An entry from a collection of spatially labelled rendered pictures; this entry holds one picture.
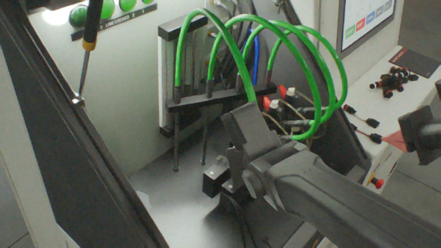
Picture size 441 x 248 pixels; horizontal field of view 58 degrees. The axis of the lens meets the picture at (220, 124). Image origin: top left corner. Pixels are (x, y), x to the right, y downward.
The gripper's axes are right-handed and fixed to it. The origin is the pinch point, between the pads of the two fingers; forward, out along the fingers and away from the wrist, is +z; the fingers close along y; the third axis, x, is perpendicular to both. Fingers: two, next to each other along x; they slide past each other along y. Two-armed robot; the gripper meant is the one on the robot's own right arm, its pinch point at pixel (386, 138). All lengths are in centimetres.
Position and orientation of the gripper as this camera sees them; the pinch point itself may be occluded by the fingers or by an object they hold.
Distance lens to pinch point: 90.2
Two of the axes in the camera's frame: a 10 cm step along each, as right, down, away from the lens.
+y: -3.3, -9.4, -0.7
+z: -4.7, 1.0, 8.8
